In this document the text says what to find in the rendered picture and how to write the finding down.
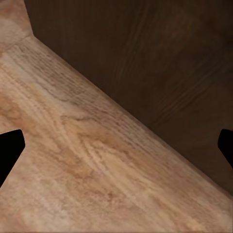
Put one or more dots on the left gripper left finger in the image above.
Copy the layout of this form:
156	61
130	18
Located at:
12	145

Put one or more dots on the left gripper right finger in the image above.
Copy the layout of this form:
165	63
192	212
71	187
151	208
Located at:
225	144

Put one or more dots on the cabinet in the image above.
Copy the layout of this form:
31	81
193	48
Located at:
169	63

